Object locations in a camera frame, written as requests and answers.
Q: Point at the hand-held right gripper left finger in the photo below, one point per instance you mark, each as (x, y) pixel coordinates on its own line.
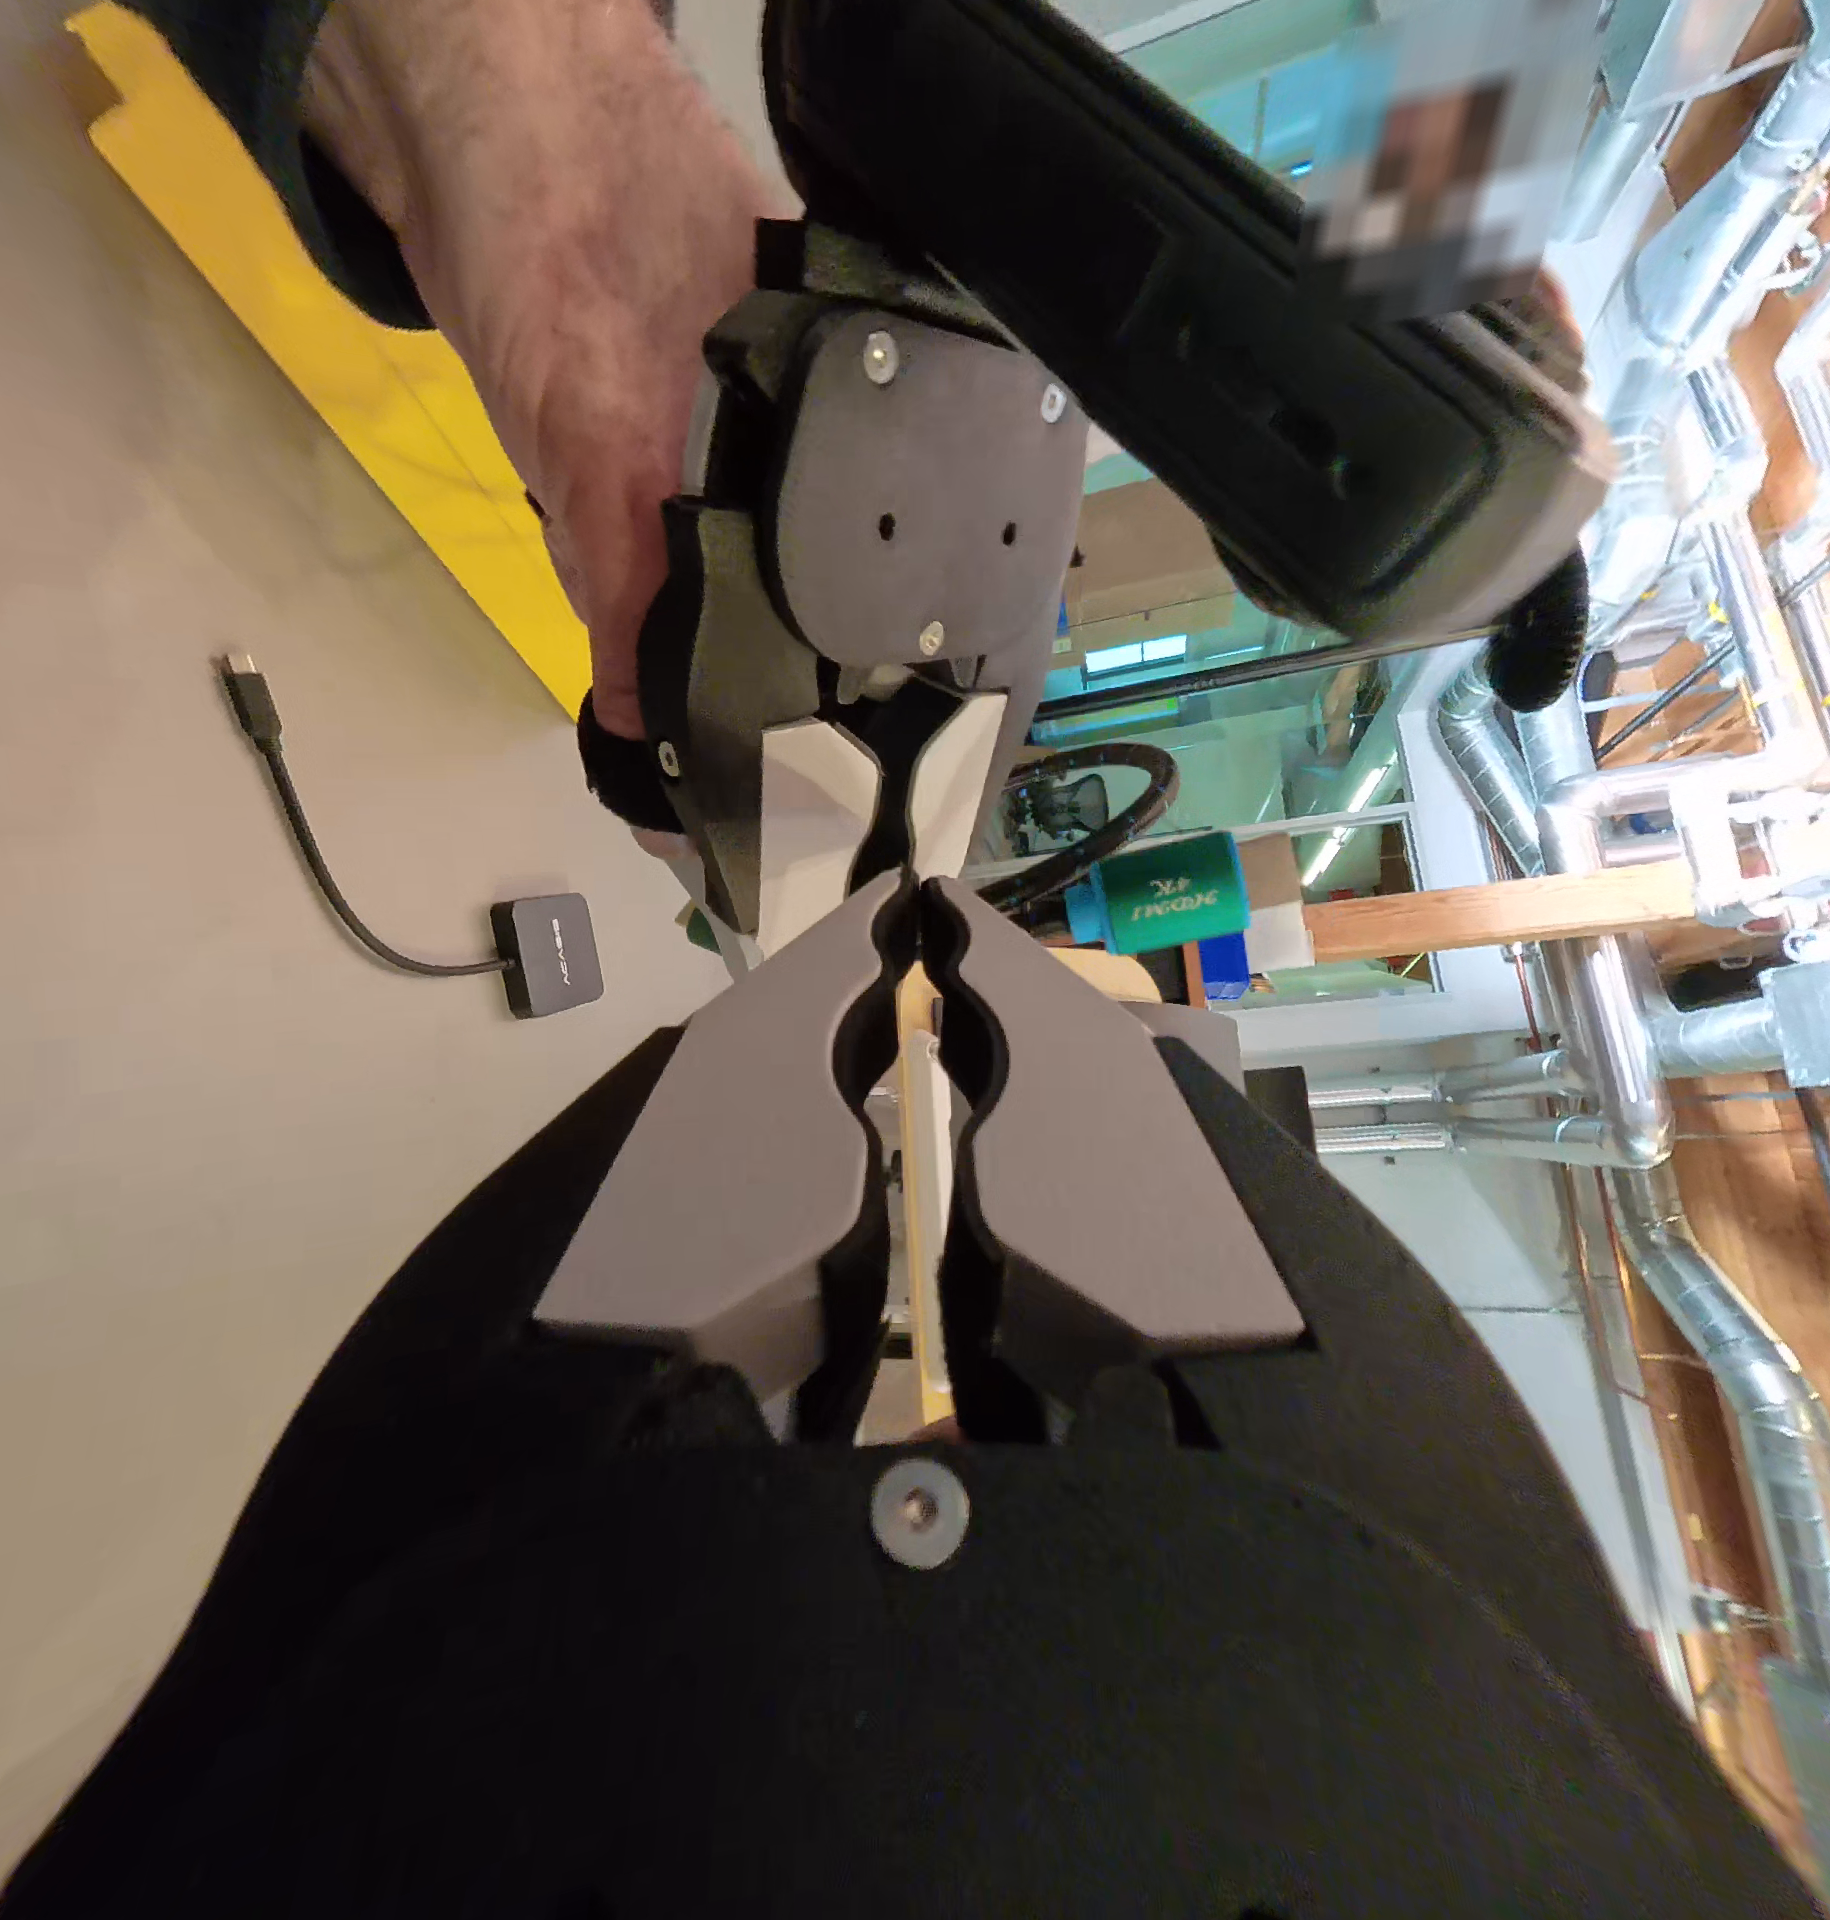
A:
(705, 1171)

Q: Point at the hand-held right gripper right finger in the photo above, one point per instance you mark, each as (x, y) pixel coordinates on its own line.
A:
(1141, 1171)

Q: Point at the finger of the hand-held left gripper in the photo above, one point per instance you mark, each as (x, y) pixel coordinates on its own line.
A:
(960, 781)
(819, 811)

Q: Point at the person's left hand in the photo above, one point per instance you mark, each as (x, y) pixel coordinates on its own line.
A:
(555, 241)

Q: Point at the yellow plastic bin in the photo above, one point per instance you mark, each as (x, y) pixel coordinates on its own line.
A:
(405, 390)

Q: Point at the white pipe cluster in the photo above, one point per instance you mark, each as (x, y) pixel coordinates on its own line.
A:
(1666, 840)

